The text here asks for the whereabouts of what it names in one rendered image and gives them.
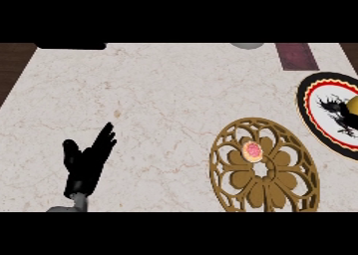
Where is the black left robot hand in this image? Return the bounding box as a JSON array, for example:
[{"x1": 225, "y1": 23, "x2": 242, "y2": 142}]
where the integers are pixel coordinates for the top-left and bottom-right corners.
[{"x1": 63, "y1": 122, "x2": 119, "y2": 199}]

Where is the round black red white placemat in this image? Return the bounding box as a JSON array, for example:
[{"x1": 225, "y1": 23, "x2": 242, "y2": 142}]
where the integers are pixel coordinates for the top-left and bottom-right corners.
[{"x1": 296, "y1": 71, "x2": 358, "y2": 163}]

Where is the maroon rectangular block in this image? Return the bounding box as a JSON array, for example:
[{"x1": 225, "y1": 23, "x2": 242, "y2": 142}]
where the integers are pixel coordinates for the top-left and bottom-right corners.
[{"x1": 274, "y1": 43, "x2": 321, "y2": 72}]

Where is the gold openwork round plate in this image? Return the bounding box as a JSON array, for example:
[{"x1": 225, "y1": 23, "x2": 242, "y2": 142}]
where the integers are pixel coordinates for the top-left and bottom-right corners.
[{"x1": 208, "y1": 117, "x2": 321, "y2": 213}]

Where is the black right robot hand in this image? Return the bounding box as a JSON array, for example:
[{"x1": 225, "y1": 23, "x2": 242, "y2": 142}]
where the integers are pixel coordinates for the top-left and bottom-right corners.
[{"x1": 338, "y1": 106, "x2": 358, "y2": 134}]

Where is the pink disc with yellow rim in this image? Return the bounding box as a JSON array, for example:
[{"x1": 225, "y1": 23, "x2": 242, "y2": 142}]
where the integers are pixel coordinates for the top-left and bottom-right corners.
[{"x1": 242, "y1": 140, "x2": 265, "y2": 163}]

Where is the grey round object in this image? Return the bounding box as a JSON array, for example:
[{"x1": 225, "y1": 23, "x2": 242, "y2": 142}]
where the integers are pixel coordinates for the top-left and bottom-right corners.
[{"x1": 228, "y1": 42, "x2": 265, "y2": 51}]

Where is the black flat appliance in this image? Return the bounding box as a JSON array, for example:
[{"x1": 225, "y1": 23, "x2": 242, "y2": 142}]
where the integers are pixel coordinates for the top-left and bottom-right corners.
[{"x1": 35, "y1": 42, "x2": 108, "y2": 51}]

